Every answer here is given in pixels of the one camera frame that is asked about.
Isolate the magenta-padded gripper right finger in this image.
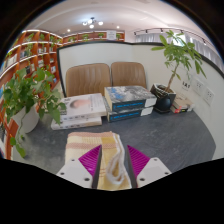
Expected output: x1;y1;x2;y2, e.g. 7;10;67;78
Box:
124;143;173;189

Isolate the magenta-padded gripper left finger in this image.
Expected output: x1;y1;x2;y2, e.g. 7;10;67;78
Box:
55;144;103;190

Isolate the cream and yellow striped towel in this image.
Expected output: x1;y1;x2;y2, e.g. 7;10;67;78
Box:
64;130;135;192

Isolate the thick dark blue book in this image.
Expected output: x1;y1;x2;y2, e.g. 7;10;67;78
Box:
106;105;155;124

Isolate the white book with face cover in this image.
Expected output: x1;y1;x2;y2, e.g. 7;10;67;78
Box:
58;92;108;123

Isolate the small tree in black pot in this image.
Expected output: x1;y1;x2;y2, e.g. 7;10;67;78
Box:
149;29;208;115

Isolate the small stack of books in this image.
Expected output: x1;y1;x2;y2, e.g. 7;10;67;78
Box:
170;94;196;115

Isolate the thick book with grey cover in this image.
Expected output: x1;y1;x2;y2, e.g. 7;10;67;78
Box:
103;85;158;114

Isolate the pothos plant in white pot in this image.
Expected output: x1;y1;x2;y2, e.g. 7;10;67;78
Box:
0;66;68;160

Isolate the tan padded chair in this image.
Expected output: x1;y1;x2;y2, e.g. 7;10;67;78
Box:
110;61;148;91
65;62;112;99

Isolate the white standing card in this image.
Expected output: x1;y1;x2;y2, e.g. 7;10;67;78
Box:
181;77;193;93

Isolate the orange wooden bookshelf unit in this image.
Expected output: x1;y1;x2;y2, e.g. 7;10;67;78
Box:
0;29;126;161

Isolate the white sheer curtain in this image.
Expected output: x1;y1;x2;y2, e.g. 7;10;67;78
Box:
134;31;224;73

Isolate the cluster of ceiling lights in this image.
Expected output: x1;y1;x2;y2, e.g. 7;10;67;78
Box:
81;17;105;30

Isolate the white wall socket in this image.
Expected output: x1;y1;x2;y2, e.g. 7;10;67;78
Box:
202;86;216;107
191;78;205;97

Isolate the black track light rail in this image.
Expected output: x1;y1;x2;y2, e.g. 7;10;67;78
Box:
132;27;208;45

